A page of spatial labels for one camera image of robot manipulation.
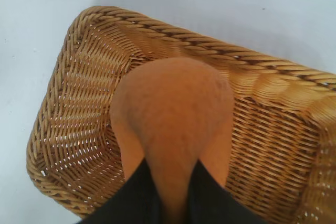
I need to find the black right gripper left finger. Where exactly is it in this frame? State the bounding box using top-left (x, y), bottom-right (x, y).
top-left (78, 157), bottom-right (165, 224)

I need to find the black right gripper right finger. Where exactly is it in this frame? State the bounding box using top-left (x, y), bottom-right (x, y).
top-left (185, 159), bottom-right (253, 224)

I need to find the woven wicker basket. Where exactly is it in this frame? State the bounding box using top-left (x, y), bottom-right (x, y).
top-left (25, 5), bottom-right (336, 224)

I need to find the orange pumpkin-shaped bread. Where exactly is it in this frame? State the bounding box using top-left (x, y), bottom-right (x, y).
top-left (109, 57), bottom-right (235, 224)

